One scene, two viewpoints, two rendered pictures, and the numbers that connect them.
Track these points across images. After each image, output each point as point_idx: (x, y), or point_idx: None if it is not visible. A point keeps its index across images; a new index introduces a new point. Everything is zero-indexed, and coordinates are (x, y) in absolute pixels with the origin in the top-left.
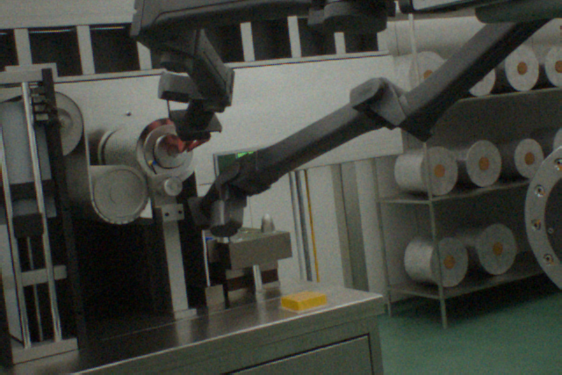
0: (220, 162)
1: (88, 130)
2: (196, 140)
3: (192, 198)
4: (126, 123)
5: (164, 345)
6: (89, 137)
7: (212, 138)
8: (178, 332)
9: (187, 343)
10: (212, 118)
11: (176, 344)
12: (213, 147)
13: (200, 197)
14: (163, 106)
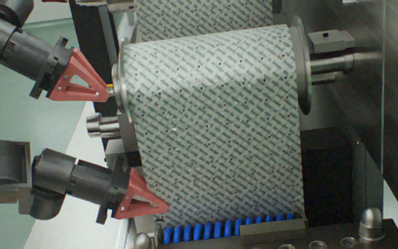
0: None
1: (339, 3)
2: (70, 91)
3: (115, 160)
4: (356, 16)
5: (46, 228)
6: (339, 14)
7: None
8: (75, 243)
9: (28, 241)
10: (16, 71)
11: (36, 234)
12: None
13: (114, 165)
14: (380, 12)
